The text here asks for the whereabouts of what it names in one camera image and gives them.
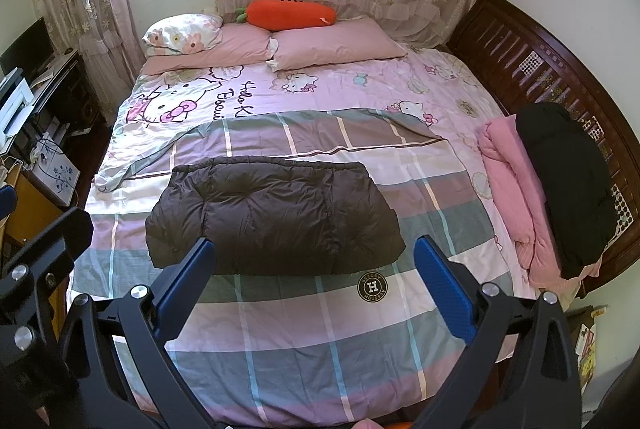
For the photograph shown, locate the pink cartoon cat bedsheet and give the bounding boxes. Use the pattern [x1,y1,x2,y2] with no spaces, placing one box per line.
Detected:
[95,44,542,296]

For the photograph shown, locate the plaid blanket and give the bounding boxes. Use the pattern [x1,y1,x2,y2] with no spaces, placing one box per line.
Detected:
[67,109,517,425]

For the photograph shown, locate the brown hooded puffer jacket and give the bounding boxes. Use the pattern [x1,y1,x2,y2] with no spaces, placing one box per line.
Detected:
[145,156,407,277]

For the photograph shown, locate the dark wooden headboard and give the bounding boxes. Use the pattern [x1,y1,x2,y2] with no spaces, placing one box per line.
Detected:
[440,0,640,296]

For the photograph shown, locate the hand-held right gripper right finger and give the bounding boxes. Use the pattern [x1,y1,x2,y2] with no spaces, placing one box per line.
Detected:
[414,234,584,429]

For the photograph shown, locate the white box with blue flowers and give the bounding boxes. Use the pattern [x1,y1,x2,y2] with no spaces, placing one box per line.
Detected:
[25,136,82,208]

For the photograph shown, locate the orange carrot plush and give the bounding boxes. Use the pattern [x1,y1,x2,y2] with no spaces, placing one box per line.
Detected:
[235,0,337,30]

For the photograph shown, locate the pink pillow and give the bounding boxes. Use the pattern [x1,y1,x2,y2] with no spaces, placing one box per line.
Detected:
[137,24,279,74]
[267,16,408,72]

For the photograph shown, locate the black monitor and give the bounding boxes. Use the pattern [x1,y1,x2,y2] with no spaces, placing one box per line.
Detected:
[0,16,55,77]

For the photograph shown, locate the yellow wooden cabinet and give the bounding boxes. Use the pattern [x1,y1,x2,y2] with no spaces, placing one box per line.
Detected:
[0,169,71,310]

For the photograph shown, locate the folded pink garment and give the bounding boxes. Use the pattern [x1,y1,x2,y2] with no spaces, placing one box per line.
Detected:
[475,116,618,296]

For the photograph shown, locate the black desk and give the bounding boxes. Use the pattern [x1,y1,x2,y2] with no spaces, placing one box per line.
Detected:
[0,49,101,156]

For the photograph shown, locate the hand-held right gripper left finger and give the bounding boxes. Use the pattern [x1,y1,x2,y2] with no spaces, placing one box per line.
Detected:
[57,236,223,429]

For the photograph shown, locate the white printer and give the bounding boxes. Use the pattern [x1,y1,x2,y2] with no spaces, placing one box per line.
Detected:
[0,66,37,140]

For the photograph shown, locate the floral pillow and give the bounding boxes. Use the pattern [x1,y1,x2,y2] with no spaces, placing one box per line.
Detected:
[142,13,224,57]

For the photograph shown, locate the folded black garment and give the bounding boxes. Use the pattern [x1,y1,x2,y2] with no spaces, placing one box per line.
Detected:
[515,103,619,280]

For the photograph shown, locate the stack of papers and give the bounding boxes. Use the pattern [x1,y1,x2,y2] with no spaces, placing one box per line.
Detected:
[572,304,612,384]

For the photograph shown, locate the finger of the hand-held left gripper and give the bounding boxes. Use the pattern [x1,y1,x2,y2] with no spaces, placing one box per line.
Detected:
[0,206,96,310]
[0,186,17,221]

